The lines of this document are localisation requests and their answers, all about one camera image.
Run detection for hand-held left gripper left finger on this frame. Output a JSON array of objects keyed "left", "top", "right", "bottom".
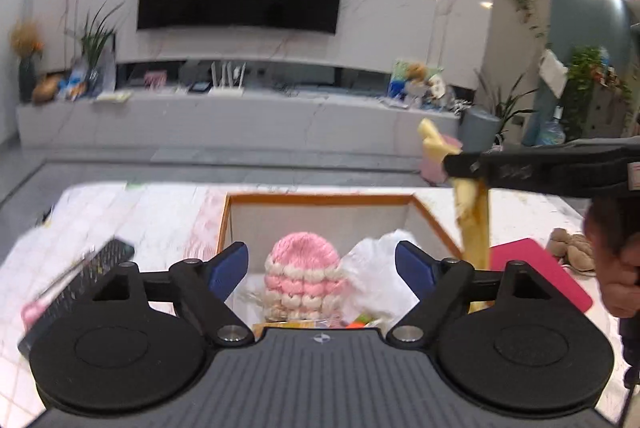
[{"left": 90, "top": 241, "right": 254, "bottom": 346}]

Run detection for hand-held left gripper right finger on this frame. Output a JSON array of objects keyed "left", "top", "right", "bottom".
[{"left": 386, "top": 240, "right": 552, "bottom": 345}]

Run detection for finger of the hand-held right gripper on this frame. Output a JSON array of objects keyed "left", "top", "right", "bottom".
[{"left": 442, "top": 142, "right": 597, "bottom": 200}]

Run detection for clear plastic bag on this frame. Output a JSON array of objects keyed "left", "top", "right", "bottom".
[{"left": 342, "top": 229, "right": 422, "bottom": 325}]

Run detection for pink knitted hat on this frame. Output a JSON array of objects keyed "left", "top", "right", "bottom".
[{"left": 264, "top": 232, "right": 347, "bottom": 323}]

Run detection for orange cardboard box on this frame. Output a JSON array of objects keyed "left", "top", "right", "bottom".
[{"left": 217, "top": 191, "right": 467, "bottom": 329}]

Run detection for person's right hand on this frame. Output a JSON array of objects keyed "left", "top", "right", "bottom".
[{"left": 582, "top": 197, "right": 640, "bottom": 320}]

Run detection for blue water bottle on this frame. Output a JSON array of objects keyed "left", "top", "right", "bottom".
[{"left": 537, "top": 107, "right": 566, "bottom": 147}]

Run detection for grey dresser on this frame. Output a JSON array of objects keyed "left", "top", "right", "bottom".
[{"left": 584, "top": 82, "right": 634, "bottom": 142}]

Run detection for grey trash can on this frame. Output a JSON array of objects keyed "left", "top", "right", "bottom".
[{"left": 458, "top": 106, "right": 501, "bottom": 154}]

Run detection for potted long-leaf plant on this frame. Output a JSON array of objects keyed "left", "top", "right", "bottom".
[{"left": 474, "top": 67, "right": 539, "bottom": 145}]

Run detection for green ivy plant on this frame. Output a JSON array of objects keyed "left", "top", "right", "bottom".
[{"left": 567, "top": 46, "right": 609, "bottom": 140}]

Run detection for pink waste bin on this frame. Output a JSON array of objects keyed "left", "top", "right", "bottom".
[{"left": 418, "top": 135, "right": 464, "bottom": 185}]

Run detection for white tote bag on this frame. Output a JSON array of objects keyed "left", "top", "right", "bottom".
[{"left": 538, "top": 49, "right": 569, "bottom": 98}]

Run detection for red flat card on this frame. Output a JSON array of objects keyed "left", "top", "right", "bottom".
[{"left": 489, "top": 237, "right": 594, "bottom": 315}]

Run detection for black remote control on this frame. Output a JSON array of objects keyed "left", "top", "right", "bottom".
[{"left": 17, "top": 238, "right": 136, "bottom": 355}]

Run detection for brown teddy bear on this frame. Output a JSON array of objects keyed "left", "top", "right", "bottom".
[{"left": 404, "top": 62, "right": 429, "bottom": 94}]

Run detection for white marble television cabinet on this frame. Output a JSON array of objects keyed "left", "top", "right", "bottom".
[{"left": 17, "top": 84, "right": 464, "bottom": 155}]

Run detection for hanging vine plant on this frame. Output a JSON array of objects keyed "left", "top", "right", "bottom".
[{"left": 503, "top": 0, "right": 549, "bottom": 40}]

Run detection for white router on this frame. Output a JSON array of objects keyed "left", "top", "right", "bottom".
[{"left": 207, "top": 61, "right": 247, "bottom": 98}]

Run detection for pink scissors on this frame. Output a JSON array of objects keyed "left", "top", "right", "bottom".
[{"left": 22, "top": 300, "right": 52, "bottom": 327}]

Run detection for snack bags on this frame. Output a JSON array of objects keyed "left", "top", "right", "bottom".
[{"left": 57, "top": 67, "right": 89, "bottom": 102}]

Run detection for green plant in glass vase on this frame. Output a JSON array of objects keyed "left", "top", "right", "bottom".
[{"left": 64, "top": 0, "right": 124, "bottom": 97}]

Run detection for brown round bread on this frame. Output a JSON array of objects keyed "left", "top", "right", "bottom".
[{"left": 32, "top": 75, "right": 64, "bottom": 103}]

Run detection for dark vase with yellow flowers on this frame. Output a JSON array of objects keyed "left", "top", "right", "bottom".
[{"left": 10, "top": 21, "right": 46, "bottom": 104}]

